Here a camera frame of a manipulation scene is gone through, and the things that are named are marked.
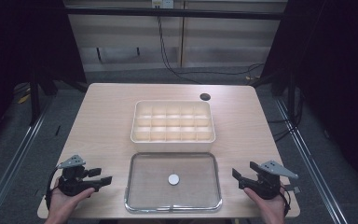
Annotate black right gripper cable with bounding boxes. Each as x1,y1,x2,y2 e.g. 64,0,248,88
279,186,292,217

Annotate black curtain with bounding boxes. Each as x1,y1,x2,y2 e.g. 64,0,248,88
259,0,358,190
0,0,87,153

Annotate white divided storage box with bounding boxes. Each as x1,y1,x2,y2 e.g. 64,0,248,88
130,100,216,153

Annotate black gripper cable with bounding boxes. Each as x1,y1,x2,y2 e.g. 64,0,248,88
279,186,292,217
44,167,61,210

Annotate black floor cables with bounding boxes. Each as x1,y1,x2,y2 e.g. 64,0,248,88
267,116,303,144

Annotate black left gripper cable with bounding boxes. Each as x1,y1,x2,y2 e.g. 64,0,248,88
44,167,61,210

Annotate clear lid with white knob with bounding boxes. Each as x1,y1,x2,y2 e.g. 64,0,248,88
124,152,223,215

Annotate person's right hand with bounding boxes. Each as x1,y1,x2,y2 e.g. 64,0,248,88
243,188,287,224

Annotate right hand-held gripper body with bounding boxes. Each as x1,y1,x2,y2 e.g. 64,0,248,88
245,160,301,201

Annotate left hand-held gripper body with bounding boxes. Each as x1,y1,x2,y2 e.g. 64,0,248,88
57,154,96,197

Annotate person's left hand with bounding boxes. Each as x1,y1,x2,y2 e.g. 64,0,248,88
45,178,96,224

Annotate black metal stand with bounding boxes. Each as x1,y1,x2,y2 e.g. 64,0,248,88
271,71,304,125
28,69,42,126

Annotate black horizontal metal bar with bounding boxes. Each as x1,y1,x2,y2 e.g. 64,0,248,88
64,7,284,21

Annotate metal floor rail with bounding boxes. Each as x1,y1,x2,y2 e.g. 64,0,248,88
274,96,351,224
0,99,55,224

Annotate black hanging wall cable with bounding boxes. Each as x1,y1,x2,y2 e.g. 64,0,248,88
157,15,265,84

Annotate white wall power outlet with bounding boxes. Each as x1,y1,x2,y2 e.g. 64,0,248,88
151,0,175,9

